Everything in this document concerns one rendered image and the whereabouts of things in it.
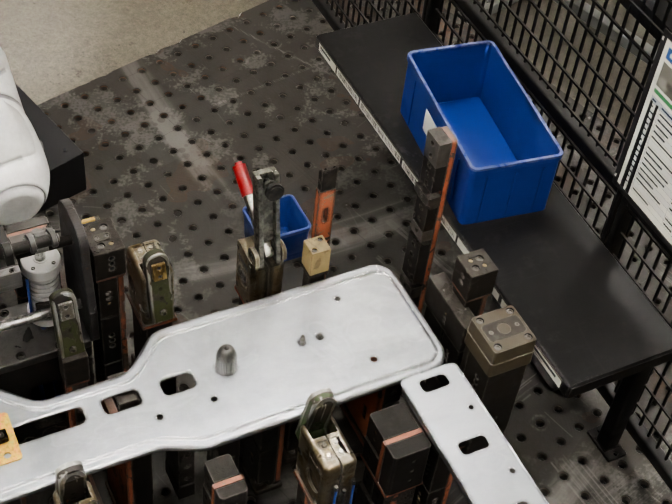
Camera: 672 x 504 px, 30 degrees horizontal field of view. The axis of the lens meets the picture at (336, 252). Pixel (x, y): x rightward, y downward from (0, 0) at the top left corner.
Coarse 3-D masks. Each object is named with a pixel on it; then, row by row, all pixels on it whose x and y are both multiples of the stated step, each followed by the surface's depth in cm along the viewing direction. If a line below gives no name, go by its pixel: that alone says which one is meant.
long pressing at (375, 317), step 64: (192, 320) 193; (256, 320) 195; (320, 320) 196; (384, 320) 197; (128, 384) 185; (256, 384) 187; (320, 384) 188; (384, 384) 189; (64, 448) 176; (128, 448) 177; (192, 448) 179
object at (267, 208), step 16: (256, 176) 186; (272, 176) 187; (256, 192) 187; (272, 192) 184; (256, 208) 189; (272, 208) 191; (256, 224) 192; (272, 224) 193; (256, 240) 194; (272, 240) 196; (272, 256) 198
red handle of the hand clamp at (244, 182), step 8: (240, 168) 196; (240, 176) 196; (248, 176) 197; (240, 184) 196; (248, 184) 196; (240, 192) 197; (248, 192) 196; (248, 200) 196; (248, 208) 196; (264, 248) 195; (272, 248) 196; (264, 256) 196
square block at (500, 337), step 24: (504, 312) 193; (480, 336) 190; (504, 336) 189; (528, 336) 190; (480, 360) 192; (504, 360) 189; (528, 360) 193; (480, 384) 195; (504, 384) 196; (504, 408) 202; (504, 432) 208
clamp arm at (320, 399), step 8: (320, 392) 172; (328, 392) 172; (312, 400) 172; (320, 400) 172; (328, 400) 172; (304, 408) 176; (312, 408) 172; (320, 408) 173; (328, 408) 174; (304, 416) 177; (312, 416) 174; (320, 416) 175; (328, 416) 177; (304, 424) 178; (312, 424) 177; (320, 424) 178; (296, 432) 182; (312, 432) 180; (320, 432) 180
